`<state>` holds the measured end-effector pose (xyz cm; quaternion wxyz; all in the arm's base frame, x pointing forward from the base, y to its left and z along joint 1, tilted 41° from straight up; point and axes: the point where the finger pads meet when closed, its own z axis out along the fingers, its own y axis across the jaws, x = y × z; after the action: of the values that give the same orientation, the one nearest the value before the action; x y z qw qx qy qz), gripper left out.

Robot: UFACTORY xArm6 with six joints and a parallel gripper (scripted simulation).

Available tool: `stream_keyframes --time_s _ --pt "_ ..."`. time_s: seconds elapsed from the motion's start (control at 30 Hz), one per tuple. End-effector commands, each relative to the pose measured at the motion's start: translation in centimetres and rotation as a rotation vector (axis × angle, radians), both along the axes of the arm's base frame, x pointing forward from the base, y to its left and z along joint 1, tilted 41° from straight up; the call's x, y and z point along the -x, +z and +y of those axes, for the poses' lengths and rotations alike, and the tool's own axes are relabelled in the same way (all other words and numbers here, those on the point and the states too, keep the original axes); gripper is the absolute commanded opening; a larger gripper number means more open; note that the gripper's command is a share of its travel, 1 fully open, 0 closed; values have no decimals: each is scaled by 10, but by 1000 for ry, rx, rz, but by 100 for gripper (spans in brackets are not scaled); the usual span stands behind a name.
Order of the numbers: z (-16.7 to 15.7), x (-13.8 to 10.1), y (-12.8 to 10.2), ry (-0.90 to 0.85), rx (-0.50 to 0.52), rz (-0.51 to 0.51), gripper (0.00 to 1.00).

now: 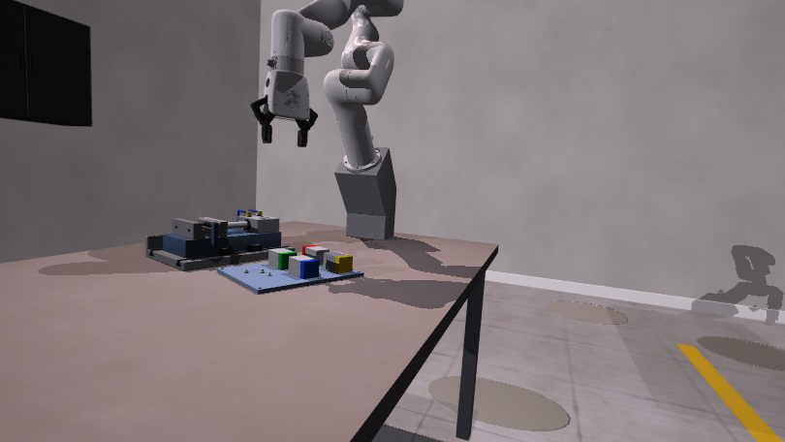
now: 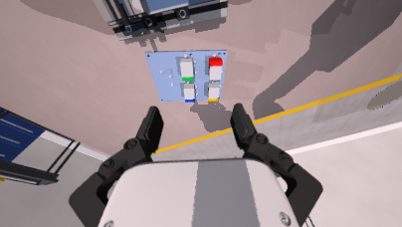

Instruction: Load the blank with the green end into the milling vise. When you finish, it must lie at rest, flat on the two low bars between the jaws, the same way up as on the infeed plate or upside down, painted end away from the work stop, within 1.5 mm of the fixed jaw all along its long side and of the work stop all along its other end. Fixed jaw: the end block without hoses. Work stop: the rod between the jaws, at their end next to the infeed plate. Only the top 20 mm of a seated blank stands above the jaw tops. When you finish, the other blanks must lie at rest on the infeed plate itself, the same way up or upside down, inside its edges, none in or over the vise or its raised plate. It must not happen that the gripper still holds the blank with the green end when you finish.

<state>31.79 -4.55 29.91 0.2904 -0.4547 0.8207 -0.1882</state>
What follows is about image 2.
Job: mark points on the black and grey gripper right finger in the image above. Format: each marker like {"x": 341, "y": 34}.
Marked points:
{"x": 303, "y": 189}

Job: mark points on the white block with red end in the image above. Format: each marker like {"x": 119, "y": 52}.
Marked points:
{"x": 215, "y": 68}

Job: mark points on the grey block with blue end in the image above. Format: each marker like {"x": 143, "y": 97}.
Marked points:
{"x": 189, "y": 93}

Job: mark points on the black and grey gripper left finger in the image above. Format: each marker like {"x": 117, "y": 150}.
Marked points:
{"x": 90, "y": 199}

